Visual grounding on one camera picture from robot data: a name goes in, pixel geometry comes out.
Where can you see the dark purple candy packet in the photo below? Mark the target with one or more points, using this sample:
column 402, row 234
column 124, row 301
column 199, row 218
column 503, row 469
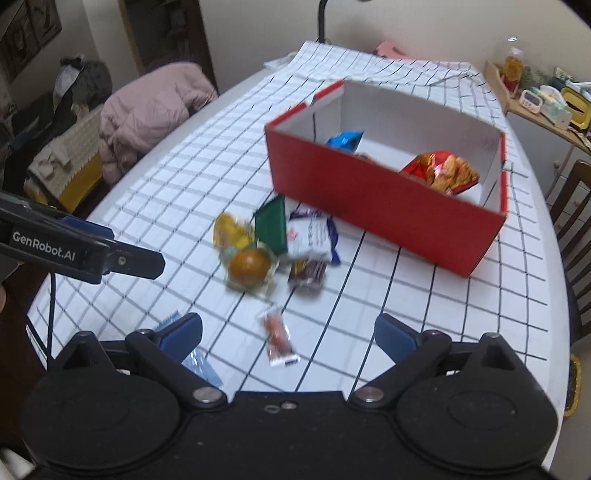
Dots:
column 306, row 273

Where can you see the black desk lamp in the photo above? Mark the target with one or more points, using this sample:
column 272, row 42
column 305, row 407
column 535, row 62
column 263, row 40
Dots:
column 322, row 22

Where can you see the brown wooden chair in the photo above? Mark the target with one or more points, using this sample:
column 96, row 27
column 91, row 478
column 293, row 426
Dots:
column 570, row 216

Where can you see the red white cardboard box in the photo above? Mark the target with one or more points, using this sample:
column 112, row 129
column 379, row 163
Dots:
column 452, row 231

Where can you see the yellow black container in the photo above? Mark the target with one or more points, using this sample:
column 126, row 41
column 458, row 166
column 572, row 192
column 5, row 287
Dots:
column 579, row 108

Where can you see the white purple snack packet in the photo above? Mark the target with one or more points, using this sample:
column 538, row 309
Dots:
column 312, row 234

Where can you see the blue cookie snack packet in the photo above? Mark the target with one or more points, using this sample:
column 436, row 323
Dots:
column 348, row 141

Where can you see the braised egg clear packet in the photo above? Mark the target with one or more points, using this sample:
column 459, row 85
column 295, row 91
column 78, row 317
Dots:
column 249, row 269

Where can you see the yellow cushioned seat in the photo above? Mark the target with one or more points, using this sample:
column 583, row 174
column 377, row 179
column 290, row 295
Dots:
column 69, row 167

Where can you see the pink puffy jacket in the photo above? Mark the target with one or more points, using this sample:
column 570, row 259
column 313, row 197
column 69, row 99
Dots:
column 141, row 114

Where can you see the orange liquid bottle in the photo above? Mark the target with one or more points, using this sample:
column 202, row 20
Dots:
column 512, row 70

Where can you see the light blue snack packet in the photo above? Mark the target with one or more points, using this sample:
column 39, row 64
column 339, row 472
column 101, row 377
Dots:
column 198, row 365

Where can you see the green snack packet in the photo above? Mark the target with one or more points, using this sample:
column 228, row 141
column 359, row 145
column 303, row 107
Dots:
column 270, row 225

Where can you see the white tissue box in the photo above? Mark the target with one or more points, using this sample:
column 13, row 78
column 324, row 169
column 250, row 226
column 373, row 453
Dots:
column 554, row 108

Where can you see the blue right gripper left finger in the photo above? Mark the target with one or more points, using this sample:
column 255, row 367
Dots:
column 179, row 335

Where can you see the yellow snack packet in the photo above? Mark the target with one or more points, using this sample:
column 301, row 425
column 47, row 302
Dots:
column 231, row 232

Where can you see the white black checkered tablecloth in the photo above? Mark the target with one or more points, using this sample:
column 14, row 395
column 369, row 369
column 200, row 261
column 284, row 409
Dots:
column 222, row 165

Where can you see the wooden corner shelf cabinet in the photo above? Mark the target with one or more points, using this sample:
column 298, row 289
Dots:
column 551, row 151

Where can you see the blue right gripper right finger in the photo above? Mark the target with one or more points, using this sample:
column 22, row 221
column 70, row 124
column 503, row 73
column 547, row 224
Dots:
column 395, row 338

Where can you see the white digital timer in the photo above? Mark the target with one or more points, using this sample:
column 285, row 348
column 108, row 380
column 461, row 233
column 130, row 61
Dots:
column 531, row 101

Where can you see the small orange sausage packet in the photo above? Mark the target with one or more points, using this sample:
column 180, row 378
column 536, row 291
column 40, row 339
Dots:
column 279, row 349

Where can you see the pink folder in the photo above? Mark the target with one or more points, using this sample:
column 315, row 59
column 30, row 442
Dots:
column 387, row 49

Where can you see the red chips snack bag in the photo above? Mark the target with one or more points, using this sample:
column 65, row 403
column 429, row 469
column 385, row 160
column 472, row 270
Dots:
column 443, row 171

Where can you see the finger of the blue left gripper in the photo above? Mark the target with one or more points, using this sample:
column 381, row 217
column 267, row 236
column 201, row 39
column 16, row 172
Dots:
column 88, row 227

